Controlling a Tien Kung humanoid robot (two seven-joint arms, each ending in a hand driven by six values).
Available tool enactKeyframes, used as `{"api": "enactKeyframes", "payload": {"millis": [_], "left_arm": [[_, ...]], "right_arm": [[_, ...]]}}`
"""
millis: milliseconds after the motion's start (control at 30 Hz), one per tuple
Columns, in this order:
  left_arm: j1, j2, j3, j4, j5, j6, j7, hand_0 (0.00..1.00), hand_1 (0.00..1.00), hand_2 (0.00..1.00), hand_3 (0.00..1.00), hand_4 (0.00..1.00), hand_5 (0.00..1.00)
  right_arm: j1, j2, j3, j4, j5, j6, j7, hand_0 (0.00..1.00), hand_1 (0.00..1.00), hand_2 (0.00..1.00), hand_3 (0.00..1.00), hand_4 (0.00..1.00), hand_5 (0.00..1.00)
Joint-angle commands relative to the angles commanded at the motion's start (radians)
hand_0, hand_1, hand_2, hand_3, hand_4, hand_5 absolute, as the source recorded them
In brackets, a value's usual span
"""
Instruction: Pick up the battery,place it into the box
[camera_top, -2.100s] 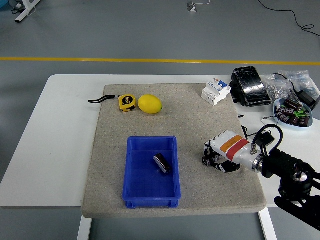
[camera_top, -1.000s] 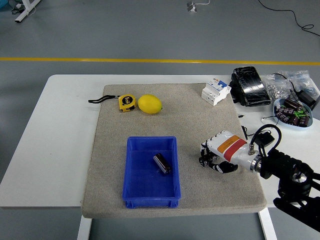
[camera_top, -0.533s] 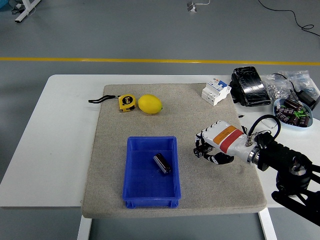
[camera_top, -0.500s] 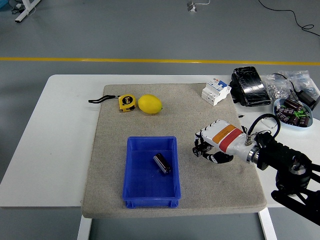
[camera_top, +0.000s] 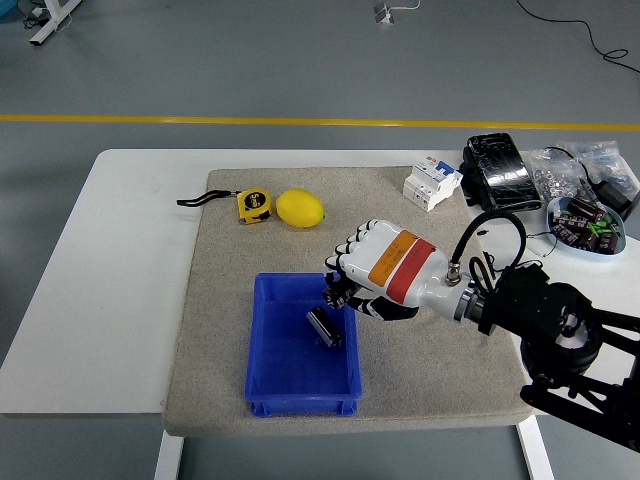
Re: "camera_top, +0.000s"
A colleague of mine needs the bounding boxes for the yellow lemon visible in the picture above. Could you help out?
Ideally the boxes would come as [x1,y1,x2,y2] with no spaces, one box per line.
[275,187,327,230]

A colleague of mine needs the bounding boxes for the glossy black wrapped case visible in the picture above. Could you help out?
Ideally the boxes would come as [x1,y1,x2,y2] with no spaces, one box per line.
[458,132,545,215]

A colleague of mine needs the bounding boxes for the long plain dark battery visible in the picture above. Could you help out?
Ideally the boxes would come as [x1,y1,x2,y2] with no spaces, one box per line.
[305,306,344,348]

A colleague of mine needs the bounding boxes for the green plastic connector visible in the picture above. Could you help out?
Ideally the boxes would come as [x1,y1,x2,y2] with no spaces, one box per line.
[587,215,619,236]

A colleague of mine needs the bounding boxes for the yellow tape measure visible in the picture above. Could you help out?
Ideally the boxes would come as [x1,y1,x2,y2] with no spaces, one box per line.
[176,187,277,226]

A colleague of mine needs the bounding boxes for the short printed dark battery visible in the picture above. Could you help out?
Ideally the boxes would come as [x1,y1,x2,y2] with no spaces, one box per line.
[323,279,357,311]

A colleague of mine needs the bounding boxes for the large black power adapter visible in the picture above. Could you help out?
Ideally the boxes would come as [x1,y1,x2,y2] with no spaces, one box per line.
[592,178,636,221]

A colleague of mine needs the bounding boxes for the blue plastic box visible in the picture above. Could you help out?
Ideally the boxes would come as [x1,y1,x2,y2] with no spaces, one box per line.
[244,271,363,418]

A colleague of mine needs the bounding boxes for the thin wire loop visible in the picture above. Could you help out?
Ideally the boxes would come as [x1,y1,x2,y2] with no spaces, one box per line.
[524,230,559,259]

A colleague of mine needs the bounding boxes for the white circuit breaker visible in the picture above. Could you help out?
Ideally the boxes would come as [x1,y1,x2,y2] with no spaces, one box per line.
[402,154,464,213]

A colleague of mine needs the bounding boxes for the light blue bowl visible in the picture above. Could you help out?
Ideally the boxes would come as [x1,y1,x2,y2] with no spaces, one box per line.
[545,195,628,263]

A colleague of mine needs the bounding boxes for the clear bag of metal nuts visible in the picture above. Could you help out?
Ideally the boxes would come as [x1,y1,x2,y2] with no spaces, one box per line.
[524,147,596,201]

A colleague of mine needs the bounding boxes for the black floor cable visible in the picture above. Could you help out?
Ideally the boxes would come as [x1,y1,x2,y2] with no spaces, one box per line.
[514,0,640,75]

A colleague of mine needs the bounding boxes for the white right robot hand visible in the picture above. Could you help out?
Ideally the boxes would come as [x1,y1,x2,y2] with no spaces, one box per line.
[322,218,474,322]

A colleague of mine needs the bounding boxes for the white desk frame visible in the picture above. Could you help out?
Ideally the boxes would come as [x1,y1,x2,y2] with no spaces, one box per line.
[28,0,84,47]

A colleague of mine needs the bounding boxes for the white table leg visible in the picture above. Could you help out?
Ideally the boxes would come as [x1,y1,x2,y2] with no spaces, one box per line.
[517,415,555,480]
[153,430,185,480]

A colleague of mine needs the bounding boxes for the white floor socket with cord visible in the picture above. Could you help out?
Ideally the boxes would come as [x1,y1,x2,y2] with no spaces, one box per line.
[373,0,421,26]

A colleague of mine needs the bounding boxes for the clear bag of blue screws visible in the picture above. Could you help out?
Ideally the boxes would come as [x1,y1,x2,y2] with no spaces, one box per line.
[557,139,640,191]

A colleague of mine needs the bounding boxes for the grey-brown felt mat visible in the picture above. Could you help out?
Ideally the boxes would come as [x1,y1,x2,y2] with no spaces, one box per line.
[162,166,534,439]

